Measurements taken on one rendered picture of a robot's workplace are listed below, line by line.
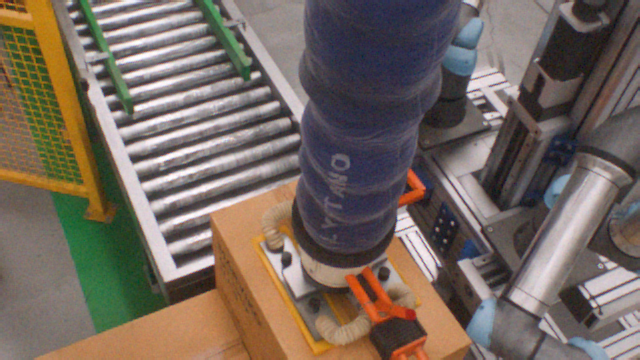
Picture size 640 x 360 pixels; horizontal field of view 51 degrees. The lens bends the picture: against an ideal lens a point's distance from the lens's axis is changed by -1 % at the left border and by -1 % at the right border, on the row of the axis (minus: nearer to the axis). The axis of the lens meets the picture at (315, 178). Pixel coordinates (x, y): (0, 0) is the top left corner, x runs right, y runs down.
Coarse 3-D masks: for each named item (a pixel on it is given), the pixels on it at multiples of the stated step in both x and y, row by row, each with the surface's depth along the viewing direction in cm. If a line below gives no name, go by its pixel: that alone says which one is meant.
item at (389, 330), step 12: (372, 324) 139; (384, 324) 139; (396, 324) 139; (408, 324) 140; (420, 324) 139; (372, 336) 140; (384, 336) 138; (396, 336) 138; (408, 336) 138; (420, 336) 138; (384, 348) 135; (396, 348) 136; (408, 348) 135
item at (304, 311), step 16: (256, 240) 165; (288, 240) 165; (272, 256) 162; (288, 256) 159; (272, 272) 160; (288, 288) 157; (288, 304) 155; (304, 304) 155; (320, 304) 154; (304, 320) 152; (336, 320) 153; (304, 336) 151; (320, 336) 150; (320, 352) 148
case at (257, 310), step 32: (288, 192) 177; (224, 224) 169; (256, 224) 170; (288, 224) 171; (224, 256) 173; (256, 256) 164; (224, 288) 189; (256, 288) 159; (416, 288) 162; (256, 320) 164; (288, 320) 154; (352, 320) 155; (448, 320) 157; (256, 352) 179; (288, 352) 149; (352, 352) 150; (448, 352) 152
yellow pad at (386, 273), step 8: (376, 264) 163; (384, 264) 163; (392, 264) 163; (376, 272) 161; (384, 272) 158; (392, 272) 161; (400, 272) 162; (384, 280) 160; (392, 280) 160; (400, 280) 160; (384, 288) 159; (416, 296) 158
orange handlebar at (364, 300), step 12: (408, 180) 166; (420, 192) 163; (348, 276) 147; (372, 276) 147; (360, 288) 145; (372, 288) 146; (360, 300) 144; (384, 300) 144; (372, 312) 142; (420, 348) 137
